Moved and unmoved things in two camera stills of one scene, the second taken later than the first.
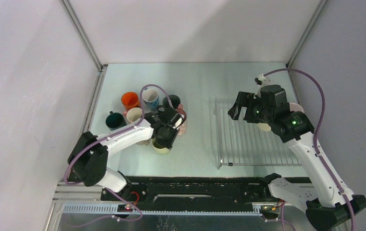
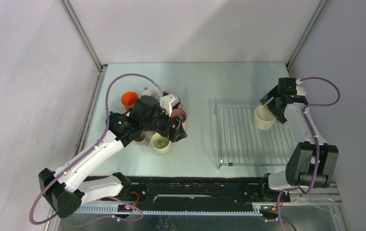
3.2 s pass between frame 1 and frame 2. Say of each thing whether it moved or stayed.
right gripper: moved
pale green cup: stayed
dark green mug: stayed
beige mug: stayed
